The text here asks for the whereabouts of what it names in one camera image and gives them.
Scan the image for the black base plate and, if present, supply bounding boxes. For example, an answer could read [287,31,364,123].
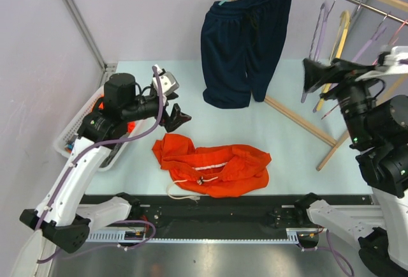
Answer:
[91,193,382,248]

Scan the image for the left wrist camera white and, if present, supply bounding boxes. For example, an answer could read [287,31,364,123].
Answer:
[152,64,179,98]

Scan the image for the aluminium frame post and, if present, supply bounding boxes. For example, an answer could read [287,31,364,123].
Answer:
[62,0,106,71]

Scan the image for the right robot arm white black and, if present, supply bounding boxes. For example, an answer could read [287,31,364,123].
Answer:
[294,58,407,276]

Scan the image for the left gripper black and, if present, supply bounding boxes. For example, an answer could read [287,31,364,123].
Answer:
[122,91,191,131]

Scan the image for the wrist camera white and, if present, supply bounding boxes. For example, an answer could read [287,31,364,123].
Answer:
[356,46,407,81]
[152,64,179,98]

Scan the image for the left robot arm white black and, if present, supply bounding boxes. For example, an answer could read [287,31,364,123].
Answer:
[20,66,191,253]

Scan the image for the yellow hanger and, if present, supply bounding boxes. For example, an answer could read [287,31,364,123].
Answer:
[320,10,351,96]

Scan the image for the white laundry basket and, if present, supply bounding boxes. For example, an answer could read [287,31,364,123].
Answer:
[53,85,141,172]

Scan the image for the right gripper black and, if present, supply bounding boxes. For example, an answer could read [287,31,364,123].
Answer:
[300,56,382,144]

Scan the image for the purple notched hanger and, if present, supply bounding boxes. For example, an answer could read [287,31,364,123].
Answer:
[300,0,339,104]

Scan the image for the blue patterned garment in basket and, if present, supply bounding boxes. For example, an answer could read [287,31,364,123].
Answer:
[64,142,75,153]

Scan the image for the navy blue shorts hanging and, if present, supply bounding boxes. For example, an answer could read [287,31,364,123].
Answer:
[200,0,292,109]

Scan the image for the orange shorts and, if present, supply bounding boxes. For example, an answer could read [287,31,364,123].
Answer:
[152,133,272,198]

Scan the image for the wooden clothes rack frame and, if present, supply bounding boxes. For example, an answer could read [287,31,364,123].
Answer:
[229,0,408,172]

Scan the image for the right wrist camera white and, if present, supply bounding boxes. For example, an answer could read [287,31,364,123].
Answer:
[356,46,407,81]

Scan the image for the white cable duct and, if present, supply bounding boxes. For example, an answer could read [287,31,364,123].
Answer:
[86,228,319,244]

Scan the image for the pink hanger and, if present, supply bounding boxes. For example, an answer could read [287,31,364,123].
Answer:
[321,20,407,120]

